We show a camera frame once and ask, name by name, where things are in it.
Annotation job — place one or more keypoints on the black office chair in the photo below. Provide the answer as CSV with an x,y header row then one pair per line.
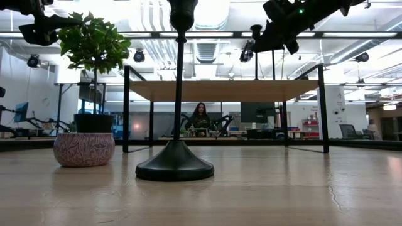
x,y
368,134
348,131

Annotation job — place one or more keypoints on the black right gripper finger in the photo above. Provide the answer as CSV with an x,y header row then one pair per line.
x,y
292,47
270,40

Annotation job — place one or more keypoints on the black background robot arm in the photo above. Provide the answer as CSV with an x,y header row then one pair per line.
x,y
37,121
6,128
224,120

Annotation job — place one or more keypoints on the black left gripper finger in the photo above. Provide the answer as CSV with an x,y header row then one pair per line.
x,y
39,35
59,22

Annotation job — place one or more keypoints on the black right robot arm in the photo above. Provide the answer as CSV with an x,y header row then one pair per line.
x,y
348,4

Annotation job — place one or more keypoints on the person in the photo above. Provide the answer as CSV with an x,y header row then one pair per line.
x,y
199,120

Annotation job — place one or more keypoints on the green plant in black pot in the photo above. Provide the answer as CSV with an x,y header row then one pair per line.
x,y
94,123

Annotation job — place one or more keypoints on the black overhead rail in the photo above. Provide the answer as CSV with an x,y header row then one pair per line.
x,y
154,34

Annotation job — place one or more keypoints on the blue lit computer monitor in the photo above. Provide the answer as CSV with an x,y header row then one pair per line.
x,y
21,112

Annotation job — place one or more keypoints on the white ball lower left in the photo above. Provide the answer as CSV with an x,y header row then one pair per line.
x,y
83,150

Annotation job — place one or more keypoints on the black ceiling spotlight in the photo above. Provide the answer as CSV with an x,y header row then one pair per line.
x,y
246,56
362,57
139,56
33,61

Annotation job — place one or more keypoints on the red storage rack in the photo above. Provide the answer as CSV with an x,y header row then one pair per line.
x,y
311,123

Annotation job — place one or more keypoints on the wooden shelf black metal frame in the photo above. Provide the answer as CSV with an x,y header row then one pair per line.
x,y
220,91

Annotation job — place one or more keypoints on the black computer monitor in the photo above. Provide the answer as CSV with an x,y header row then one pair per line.
x,y
257,112

